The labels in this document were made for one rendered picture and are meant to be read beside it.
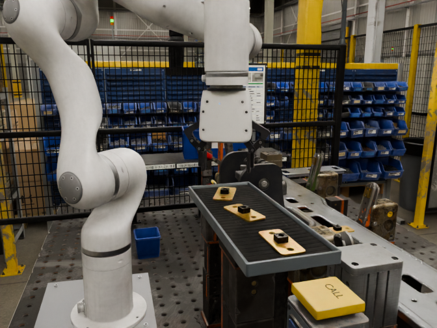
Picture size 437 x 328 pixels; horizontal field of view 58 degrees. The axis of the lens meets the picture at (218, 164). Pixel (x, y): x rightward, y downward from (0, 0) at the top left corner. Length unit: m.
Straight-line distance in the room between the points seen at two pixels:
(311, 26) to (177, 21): 1.39
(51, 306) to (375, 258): 0.84
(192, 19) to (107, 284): 0.64
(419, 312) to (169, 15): 0.70
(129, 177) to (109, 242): 0.16
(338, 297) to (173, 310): 0.86
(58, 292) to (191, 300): 0.40
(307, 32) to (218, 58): 1.44
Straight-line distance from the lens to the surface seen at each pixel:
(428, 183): 4.07
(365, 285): 0.68
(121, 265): 1.00
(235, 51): 0.73
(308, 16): 2.16
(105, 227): 0.97
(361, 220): 1.19
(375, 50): 6.00
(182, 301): 1.31
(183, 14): 0.83
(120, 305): 1.05
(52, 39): 0.95
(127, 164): 0.96
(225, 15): 0.73
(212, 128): 0.75
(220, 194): 0.79
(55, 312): 1.16
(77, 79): 0.95
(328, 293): 0.48
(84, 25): 1.04
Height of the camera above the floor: 1.40
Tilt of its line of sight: 13 degrees down
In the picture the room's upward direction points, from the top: straight up
